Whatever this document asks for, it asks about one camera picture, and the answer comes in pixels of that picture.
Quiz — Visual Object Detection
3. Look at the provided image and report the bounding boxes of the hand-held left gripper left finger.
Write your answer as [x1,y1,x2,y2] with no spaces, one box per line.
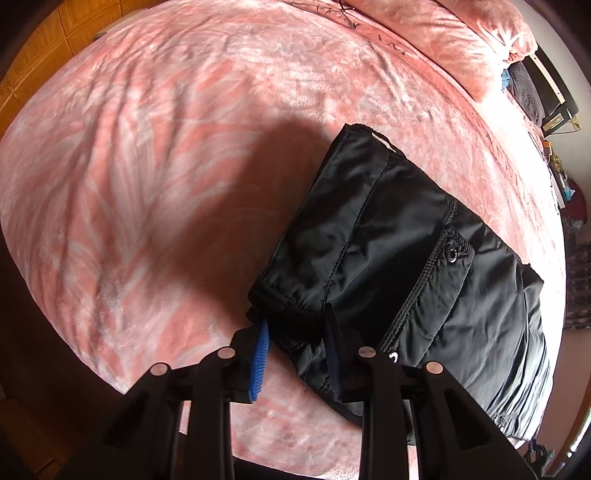
[90,320,273,480]

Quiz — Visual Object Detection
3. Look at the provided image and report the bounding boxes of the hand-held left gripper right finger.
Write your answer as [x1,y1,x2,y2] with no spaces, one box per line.
[322,302,515,480]

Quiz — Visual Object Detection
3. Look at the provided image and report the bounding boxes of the black pants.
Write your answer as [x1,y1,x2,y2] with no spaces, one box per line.
[247,122,555,439]

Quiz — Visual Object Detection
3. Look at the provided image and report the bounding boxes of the pink printed blanket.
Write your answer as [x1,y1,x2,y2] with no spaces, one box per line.
[0,0,571,464]

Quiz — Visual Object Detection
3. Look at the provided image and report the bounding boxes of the dark patterned curtain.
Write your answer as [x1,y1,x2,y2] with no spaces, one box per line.
[566,244,591,329]

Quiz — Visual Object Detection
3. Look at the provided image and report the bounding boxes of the white nightstand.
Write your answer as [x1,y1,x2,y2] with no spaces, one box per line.
[545,138,575,209]

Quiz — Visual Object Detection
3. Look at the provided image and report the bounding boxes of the dark grey pillow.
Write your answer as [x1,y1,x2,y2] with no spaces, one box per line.
[505,60,548,125]

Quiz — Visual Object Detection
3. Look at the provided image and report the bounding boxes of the pink fluffy pillow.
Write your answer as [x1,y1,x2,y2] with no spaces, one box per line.
[355,0,539,100]

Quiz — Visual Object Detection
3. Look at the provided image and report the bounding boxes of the black headboard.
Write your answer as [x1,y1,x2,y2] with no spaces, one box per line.
[531,46,580,136]

